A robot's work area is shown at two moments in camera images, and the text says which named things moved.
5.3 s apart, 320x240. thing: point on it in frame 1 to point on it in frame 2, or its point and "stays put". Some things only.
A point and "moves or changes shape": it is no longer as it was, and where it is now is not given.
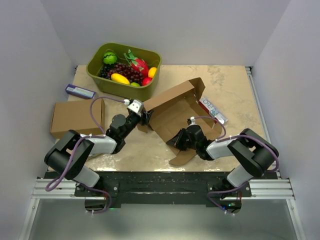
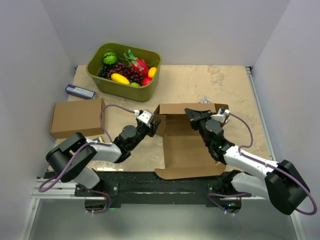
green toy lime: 135,84 stays put
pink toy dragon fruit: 137,64 stays put
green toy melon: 110,58 stays put
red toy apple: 146,81 stays put
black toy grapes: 103,72 stays put
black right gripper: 177,141 to 195,117
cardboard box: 171,111 moves or changes shape
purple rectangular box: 81,91 stays put
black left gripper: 144,120 to 152,129
